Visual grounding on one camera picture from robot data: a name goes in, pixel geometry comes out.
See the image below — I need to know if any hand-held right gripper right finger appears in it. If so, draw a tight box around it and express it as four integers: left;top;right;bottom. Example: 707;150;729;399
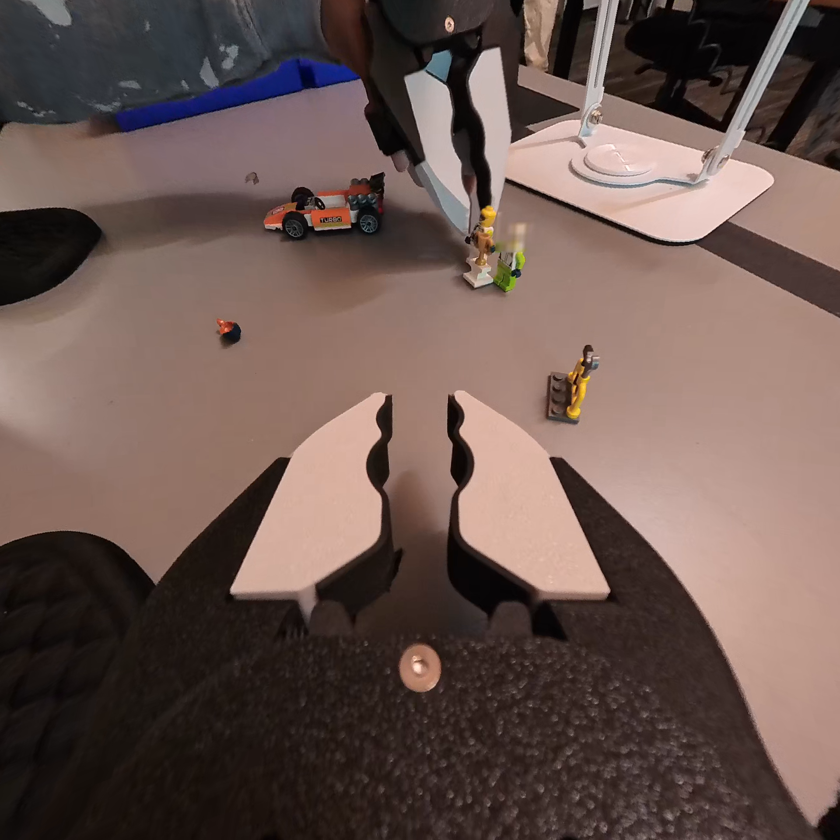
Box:
447;392;613;607

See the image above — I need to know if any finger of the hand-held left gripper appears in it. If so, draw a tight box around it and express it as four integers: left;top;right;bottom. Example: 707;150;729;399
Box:
403;66;476;240
460;44;517;211

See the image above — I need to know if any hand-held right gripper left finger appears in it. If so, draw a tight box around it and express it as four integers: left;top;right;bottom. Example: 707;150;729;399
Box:
230;392;401;618

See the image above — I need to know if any orange lego race car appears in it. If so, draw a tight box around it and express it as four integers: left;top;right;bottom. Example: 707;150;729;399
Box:
263;175;388;241

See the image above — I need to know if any green lego minifigure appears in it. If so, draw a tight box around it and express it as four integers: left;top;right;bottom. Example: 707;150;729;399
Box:
494;224;529;295

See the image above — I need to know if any white booklet stand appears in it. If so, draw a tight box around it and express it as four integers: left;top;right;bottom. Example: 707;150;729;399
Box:
506;0;812;245

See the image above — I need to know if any small yellow lego piece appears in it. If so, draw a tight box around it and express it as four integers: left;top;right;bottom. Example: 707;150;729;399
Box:
567;344;599;418

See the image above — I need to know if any person's left forearm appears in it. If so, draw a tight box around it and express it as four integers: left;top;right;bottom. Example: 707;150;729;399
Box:
0;0;329;126

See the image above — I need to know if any person's left hand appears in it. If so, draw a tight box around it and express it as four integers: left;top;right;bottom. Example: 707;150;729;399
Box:
319;0;375;77

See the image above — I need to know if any black office chair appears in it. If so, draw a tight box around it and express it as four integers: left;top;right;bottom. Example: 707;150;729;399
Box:
624;0;729;93

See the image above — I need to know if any blue plastic bin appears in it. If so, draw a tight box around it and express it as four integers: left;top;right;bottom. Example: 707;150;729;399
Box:
116;56;362;132

